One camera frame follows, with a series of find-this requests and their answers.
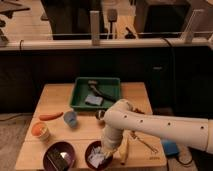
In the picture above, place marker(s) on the blue sponge in tray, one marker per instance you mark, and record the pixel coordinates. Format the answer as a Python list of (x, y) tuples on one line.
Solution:
[(93, 100)]

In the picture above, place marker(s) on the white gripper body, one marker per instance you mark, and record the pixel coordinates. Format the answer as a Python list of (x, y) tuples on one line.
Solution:
[(108, 152)]

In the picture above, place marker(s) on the orange carrot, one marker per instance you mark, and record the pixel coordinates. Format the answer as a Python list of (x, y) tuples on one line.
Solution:
[(48, 117)]

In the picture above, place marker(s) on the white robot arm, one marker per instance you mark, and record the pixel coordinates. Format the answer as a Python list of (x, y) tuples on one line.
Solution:
[(192, 132)]

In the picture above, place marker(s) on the green plastic tray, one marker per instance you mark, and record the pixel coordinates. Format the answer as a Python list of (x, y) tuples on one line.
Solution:
[(108, 85)]

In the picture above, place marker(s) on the blue object beside table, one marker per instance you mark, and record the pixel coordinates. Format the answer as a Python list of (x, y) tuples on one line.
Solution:
[(170, 148)]

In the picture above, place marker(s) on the blue cup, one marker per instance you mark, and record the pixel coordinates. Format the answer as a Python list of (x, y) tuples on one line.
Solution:
[(70, 118)]

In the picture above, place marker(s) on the red bowl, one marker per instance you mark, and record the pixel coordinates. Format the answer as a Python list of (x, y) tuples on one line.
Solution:
[(102, 166)]

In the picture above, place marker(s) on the brown grape bunch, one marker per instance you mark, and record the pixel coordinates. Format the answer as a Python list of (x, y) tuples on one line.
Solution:
[(138, 111)]

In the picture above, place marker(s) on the yellow corn cob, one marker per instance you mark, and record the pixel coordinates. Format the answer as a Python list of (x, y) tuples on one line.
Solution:
[(123, 150)]

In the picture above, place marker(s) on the purple bowl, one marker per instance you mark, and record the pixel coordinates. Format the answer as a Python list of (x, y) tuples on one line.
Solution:
[(66, 150)]

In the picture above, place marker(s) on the light blue towel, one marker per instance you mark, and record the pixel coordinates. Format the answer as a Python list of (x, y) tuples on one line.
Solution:
[(96, 157)]

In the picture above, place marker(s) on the orange cup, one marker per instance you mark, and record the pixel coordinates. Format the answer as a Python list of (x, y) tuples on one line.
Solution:
[(40, 131)]

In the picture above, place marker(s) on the black sponge block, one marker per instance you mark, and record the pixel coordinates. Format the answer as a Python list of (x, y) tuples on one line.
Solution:
[(55, 161)]

